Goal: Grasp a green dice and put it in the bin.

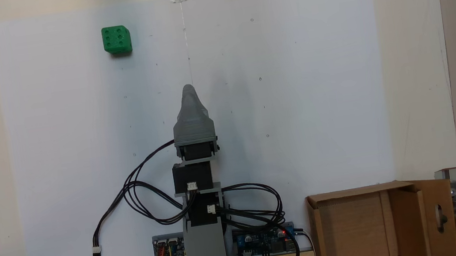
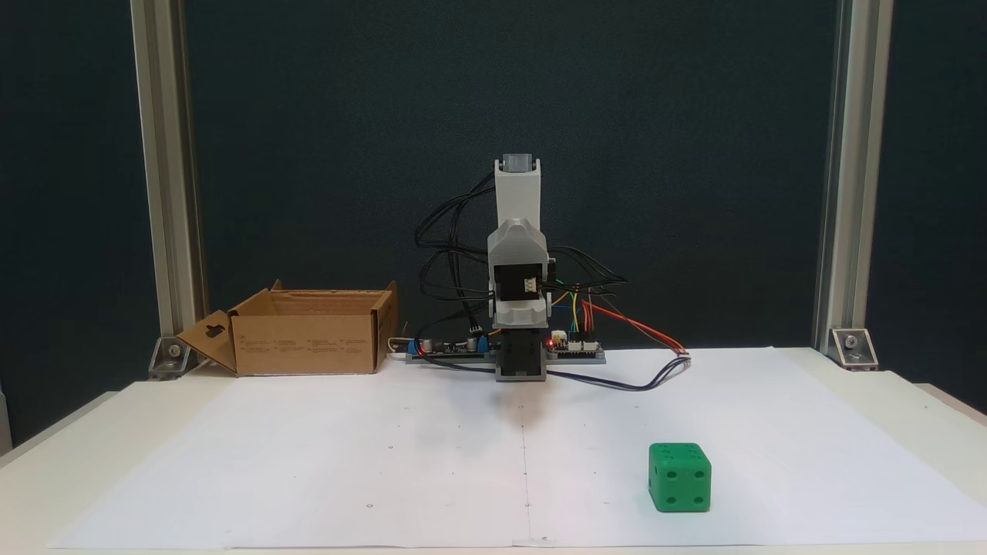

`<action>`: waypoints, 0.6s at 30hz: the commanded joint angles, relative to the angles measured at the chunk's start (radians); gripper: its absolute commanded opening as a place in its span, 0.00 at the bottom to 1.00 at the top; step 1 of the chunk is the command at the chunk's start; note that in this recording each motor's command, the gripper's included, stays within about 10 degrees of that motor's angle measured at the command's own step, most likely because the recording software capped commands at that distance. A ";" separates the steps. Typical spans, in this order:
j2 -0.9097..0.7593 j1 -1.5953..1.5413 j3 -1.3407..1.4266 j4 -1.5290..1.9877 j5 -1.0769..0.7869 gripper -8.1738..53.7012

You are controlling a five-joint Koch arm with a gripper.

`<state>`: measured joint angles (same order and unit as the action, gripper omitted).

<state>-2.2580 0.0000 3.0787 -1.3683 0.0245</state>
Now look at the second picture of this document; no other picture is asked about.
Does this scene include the circuit board with jumper wires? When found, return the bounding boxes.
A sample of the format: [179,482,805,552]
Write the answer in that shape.
[546,330,606,365]

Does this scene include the green dice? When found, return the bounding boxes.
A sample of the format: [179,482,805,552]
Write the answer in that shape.
[648,442,712,513]

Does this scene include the blue power circuit board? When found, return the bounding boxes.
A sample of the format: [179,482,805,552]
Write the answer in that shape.
[405,331,498,365]

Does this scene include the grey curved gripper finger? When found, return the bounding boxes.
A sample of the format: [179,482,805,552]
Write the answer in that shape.
[487,218,550,267]

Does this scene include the aluminium frame post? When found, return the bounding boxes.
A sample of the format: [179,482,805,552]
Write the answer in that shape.
[130,0,207,340]
[812,0,895,352]

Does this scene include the metal corner bracket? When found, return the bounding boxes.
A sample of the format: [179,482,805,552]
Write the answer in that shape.
[829,328,880,372]
[148,336,194,381]

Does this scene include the black cable with white plug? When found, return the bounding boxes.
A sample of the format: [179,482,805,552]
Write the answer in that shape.
[420,348,692,392]

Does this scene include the brown cardboard box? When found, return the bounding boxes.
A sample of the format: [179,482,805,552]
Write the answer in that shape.
[176,279,400,378]

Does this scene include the coloured jumper wire bundle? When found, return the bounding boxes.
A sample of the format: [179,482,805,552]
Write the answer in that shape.
[549,287,601,345]

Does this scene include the red and orange wires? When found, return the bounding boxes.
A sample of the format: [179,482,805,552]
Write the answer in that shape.
[580,291,689,357]

